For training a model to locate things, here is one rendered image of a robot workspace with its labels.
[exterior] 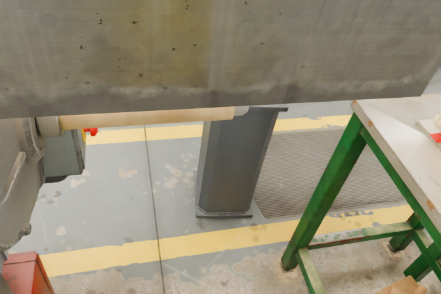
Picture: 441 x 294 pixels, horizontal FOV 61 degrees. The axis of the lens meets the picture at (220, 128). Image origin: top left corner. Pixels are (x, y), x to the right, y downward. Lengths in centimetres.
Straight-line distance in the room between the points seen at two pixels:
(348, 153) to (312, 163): 104
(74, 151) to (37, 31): 56
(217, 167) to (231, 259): 43
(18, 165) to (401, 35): 31
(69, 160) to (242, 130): 79
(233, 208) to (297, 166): 51
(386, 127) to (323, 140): 133
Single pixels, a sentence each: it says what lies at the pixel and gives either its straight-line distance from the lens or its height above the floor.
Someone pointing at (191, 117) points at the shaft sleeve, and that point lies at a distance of 41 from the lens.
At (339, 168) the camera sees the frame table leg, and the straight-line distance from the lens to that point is 119.
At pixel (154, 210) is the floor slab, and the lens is 183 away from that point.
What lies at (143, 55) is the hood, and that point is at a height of 142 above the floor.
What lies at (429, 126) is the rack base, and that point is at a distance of 109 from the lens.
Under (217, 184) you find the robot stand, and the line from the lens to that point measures 163.
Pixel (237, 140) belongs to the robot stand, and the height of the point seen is 51.
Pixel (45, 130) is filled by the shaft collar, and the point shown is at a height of 125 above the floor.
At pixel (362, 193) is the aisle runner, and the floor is 0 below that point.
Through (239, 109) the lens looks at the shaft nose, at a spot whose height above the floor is 125.
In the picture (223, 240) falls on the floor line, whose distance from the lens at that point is 177.
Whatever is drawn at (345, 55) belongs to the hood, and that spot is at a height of 142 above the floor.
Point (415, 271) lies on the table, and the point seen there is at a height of 8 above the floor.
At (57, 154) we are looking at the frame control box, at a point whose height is 99.
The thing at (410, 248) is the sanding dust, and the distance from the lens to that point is 209.
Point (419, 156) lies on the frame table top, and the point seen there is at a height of 93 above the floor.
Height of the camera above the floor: 152
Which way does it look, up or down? 43 degrees down
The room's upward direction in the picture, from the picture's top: 10 degrees clockwise
